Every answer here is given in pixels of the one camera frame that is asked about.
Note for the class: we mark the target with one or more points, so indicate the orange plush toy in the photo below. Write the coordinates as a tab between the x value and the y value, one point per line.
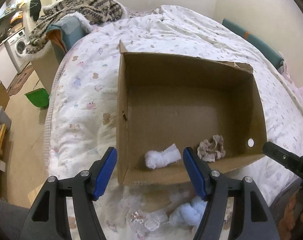
290	225

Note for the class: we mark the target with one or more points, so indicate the teal cushion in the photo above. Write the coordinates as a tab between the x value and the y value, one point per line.
64	34

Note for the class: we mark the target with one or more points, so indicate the white kitchen cabinet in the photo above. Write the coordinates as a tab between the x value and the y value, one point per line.
7	69

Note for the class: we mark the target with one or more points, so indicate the cardboard laundry box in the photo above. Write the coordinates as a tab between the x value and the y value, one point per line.
46	64

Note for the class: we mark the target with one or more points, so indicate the small cardboard box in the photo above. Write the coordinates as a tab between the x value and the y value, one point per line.
0	94

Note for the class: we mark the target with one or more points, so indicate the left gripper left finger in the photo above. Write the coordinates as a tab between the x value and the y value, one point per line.
48	215

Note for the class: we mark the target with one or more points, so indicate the white washing machine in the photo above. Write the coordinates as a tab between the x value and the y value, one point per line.
16	46

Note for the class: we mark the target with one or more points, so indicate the patterned floor mat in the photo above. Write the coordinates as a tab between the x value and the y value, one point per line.
20	80

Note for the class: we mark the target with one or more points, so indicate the white cloth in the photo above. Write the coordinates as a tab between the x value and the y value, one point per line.
155	159

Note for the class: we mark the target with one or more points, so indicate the white patterned bed quilt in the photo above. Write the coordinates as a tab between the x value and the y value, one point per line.
81	121

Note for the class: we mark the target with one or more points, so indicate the green dustpan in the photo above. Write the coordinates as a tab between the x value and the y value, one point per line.
39	97

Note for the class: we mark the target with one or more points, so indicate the beige lace scrunchie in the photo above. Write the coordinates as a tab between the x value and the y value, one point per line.
211	149

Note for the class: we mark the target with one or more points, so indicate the black hanging garment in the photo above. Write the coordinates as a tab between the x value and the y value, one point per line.
35	8

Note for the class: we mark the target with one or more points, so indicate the patterned knit blanket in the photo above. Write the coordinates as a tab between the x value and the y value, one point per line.
89	12

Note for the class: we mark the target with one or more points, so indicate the grey trash bin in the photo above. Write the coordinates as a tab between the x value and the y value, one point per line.
4	119

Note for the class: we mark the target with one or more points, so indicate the teal headboard pad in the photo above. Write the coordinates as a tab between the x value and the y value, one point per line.
276	60

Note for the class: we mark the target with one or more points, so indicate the light blue plush toy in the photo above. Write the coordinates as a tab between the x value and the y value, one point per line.
189	213

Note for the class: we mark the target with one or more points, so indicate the grey trouser leg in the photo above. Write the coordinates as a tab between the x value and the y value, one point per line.
12	219

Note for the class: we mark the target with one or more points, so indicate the clear plastic bag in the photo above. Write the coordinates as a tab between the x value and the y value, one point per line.
142	222

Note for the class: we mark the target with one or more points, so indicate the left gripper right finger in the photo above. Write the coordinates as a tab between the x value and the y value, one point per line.
251	216

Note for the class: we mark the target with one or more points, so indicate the brown cardboard box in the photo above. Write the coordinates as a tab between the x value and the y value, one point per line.
166	99

